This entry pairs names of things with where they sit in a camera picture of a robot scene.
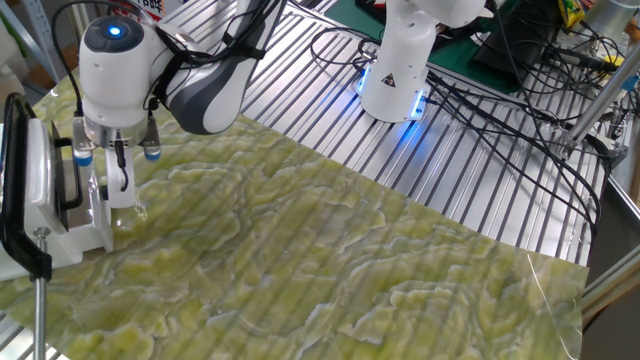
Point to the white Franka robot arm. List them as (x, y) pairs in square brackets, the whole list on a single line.
[(115, 85)]

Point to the yellow snack pack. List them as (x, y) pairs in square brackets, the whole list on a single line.
[(570, 12)]

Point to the long aluminium profile bar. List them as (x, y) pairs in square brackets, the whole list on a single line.
[(600, 100)]

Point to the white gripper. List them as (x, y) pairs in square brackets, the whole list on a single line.
[(122, 201)]

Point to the green cutting board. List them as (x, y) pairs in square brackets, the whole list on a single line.
[(460, 65)]

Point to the silver wrist bracket blue tips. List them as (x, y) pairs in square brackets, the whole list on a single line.
[(80, 140)]

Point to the black screw clamp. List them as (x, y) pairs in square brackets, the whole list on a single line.
[(10, 215)]

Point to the green marble pattern mat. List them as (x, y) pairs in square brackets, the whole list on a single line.
[(325, 260)]

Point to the cardboard box red print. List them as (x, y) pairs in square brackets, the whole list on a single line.
[(150, 6)]

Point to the white drawer with black knob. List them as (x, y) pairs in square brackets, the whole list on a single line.
[(105, 227)]

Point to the aluminium frame rail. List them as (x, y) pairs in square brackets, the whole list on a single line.
[(615, 285)]

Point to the black handheld tool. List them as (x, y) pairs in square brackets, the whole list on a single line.
[(580, 59)]

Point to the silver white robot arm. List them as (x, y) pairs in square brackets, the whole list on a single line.
[(615, 12)]

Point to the white drawer cabinet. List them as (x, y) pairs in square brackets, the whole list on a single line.
[(42, 175)]

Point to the perforated steel shelf upright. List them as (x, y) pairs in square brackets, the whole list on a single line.
[(42, 35)]

